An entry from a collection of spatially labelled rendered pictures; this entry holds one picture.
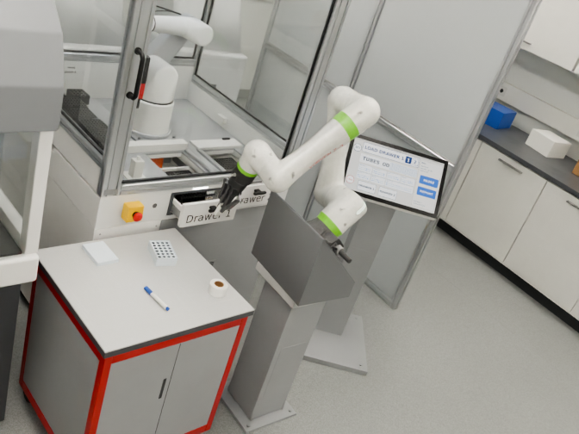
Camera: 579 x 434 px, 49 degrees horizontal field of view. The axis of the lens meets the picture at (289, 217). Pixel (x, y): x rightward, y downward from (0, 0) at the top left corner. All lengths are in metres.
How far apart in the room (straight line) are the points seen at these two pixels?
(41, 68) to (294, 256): 1.19
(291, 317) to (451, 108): 1.73
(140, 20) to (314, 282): 1.15
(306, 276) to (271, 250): 0.24
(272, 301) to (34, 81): 1.38
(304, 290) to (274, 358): 0.45
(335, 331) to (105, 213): 1.66
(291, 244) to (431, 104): 1.70
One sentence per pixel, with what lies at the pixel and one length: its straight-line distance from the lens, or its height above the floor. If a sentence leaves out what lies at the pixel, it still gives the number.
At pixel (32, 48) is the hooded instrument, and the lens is 1.93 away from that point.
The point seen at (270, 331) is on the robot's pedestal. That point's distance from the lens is 2.82.
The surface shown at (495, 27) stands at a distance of 3.76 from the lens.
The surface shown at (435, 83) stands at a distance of 3.95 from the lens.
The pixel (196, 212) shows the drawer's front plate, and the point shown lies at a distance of 2.71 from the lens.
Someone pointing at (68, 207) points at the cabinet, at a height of 0.76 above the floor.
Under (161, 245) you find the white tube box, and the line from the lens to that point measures 2.61.
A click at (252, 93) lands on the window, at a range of 2.74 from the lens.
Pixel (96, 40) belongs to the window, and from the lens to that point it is 2.55.
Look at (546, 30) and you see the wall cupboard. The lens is 5.48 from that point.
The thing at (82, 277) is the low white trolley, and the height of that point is 0.76.
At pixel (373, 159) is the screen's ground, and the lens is 3.22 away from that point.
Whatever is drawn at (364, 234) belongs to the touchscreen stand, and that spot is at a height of 0.71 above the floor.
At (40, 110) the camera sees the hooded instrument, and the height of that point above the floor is 1.43.
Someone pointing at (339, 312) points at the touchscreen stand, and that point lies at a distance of 3.65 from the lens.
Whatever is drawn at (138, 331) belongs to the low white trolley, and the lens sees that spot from 2.24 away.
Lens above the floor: 2.21
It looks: 27 degrees down
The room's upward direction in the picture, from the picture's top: 19 degrees clockwise
